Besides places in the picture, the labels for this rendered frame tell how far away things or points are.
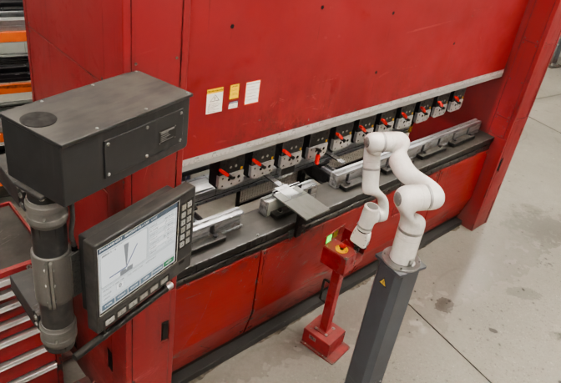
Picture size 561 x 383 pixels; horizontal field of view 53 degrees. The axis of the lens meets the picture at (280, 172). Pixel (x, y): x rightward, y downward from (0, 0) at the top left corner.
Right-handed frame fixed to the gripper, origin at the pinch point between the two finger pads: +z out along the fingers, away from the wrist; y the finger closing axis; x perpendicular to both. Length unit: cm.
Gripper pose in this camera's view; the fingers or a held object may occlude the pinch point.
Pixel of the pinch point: (356, 249)
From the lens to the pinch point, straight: 320.7
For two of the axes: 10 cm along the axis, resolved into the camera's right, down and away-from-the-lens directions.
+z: -2.0, 8.1, 5.5
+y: 7.5, 4.9, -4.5
